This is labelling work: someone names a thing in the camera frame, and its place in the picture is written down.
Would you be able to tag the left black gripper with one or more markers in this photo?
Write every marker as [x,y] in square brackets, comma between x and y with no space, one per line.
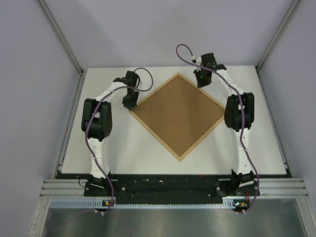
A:
[129,105]

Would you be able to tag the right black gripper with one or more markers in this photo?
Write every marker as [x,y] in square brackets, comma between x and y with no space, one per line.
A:
[200,84]

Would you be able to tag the light wooden picture frame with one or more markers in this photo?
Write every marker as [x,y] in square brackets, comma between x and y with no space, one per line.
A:
[179,115]

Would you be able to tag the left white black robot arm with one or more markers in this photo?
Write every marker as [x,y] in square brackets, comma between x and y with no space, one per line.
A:
[97,123]

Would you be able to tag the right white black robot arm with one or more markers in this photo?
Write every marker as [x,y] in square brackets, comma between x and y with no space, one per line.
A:
[238,118]

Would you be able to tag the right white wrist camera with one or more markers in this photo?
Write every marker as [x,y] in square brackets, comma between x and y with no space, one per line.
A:
[196,60]

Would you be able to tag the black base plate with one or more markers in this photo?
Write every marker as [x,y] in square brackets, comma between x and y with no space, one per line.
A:
[170,189]

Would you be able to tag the aluminium front rail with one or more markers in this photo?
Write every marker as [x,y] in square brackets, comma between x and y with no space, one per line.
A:
[270,188]

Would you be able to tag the right aluminium corner post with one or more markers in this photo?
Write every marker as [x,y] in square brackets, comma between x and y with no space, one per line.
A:
[295,4]

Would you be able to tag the aluminium corner post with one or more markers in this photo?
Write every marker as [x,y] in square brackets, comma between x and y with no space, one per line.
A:
[60,36]
[295,4]

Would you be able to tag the grey slotted cable duct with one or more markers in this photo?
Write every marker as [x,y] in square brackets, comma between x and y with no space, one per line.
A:
[103,204]

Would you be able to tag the left aluminium corner post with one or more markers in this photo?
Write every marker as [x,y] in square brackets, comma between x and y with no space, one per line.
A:
[60,36]

